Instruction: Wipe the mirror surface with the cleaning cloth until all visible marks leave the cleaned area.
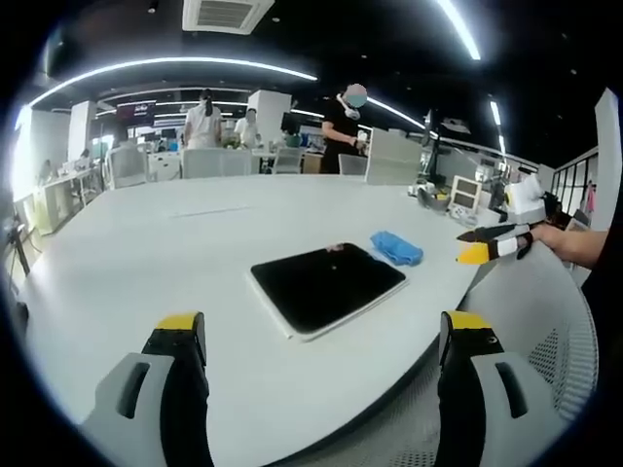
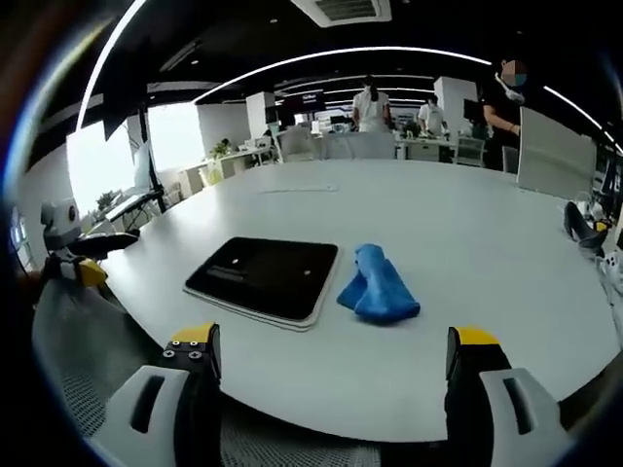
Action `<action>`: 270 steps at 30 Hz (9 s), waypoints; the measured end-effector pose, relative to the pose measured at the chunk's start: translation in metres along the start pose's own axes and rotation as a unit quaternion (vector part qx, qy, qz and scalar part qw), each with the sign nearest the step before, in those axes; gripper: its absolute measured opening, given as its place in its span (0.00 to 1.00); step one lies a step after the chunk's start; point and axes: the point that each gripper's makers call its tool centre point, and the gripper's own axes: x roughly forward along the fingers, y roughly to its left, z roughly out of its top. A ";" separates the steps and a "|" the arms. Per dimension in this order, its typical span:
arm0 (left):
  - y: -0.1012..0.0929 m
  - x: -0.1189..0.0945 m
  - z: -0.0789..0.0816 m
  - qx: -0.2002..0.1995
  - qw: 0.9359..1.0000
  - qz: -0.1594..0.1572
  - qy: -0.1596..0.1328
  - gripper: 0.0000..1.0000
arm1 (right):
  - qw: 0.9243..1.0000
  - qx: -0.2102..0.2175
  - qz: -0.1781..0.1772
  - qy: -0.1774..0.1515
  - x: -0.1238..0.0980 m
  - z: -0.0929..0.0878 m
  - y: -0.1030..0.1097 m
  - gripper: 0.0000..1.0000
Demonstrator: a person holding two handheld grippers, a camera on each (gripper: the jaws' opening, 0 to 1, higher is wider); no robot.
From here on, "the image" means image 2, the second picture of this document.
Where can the black tablet with white edge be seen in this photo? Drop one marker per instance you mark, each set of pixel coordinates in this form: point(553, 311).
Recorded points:
point(265, 279)

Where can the blue cleaning cloth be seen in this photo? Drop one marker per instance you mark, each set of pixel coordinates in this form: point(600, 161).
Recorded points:
point(376, 287)

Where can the ceiling air vent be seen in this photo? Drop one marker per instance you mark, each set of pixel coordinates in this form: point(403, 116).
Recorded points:
point(348, 10)

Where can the white partition board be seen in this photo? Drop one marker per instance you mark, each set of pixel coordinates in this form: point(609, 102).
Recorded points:
point(555, 151)

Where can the grey mesh office chair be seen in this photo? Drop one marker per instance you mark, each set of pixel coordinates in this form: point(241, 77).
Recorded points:
point(83, 350)

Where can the black tripod stand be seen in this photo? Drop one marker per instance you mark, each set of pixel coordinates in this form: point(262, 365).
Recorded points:
point(148, 165)

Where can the white office desk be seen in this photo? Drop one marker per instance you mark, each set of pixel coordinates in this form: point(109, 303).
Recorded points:
point(238, 163)

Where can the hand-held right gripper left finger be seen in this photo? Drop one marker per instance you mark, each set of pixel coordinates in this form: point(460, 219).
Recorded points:
point(194, 370)

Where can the black office chair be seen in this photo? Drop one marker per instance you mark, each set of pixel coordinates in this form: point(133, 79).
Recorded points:
point(584, 228)

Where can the green potted plant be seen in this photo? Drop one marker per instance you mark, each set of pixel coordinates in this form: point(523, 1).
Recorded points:
point(220, 148)

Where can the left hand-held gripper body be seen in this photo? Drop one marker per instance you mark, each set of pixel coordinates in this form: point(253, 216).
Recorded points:
point(59, 226)

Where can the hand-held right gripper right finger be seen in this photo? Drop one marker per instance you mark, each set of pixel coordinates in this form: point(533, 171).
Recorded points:
point(479, 374)

